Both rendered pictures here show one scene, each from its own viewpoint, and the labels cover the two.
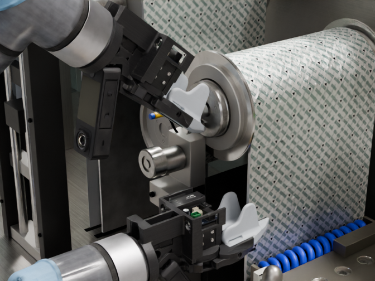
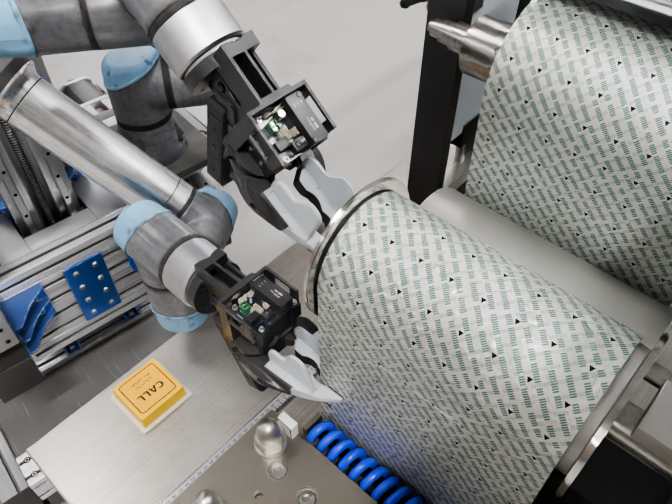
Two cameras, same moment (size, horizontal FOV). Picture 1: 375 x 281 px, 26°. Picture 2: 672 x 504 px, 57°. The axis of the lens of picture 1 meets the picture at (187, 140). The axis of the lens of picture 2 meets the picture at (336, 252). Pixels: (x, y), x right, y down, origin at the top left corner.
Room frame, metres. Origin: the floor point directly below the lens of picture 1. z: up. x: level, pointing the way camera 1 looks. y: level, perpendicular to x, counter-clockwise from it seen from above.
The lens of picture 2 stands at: (0.89, -0.42, 1.68)
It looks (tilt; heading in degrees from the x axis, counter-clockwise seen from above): 48 degrees down; 79
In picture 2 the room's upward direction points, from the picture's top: straight up
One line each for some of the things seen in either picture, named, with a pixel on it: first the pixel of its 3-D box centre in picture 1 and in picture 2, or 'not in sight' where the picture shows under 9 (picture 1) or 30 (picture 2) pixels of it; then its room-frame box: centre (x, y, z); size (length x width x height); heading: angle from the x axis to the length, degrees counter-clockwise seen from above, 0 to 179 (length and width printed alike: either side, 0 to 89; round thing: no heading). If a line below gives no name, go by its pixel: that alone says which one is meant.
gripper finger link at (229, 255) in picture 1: (222, 250); (269, 361); (0.89, -0.04, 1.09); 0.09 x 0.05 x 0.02; 126
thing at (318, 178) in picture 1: (311, 188); (410, 441); (1.01, -0.17, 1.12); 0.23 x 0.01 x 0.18; 127
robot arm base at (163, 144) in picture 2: not in sight; (148, 128); (0.70, 0.73, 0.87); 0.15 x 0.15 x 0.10
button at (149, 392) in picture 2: not in sight; (149, 392); (0.72, 0.05, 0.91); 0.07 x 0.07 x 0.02; 37
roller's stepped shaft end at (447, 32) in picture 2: not in sight; (452, 34); (1.14, 0.18, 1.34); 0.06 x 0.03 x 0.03; 127
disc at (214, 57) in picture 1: (216, 106); (359, 249); (0.99, -0.04, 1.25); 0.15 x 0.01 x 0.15; 37
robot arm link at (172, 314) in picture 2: not in sight; (181, 283); (0.78, 0.16, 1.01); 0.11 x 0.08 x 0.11; 68
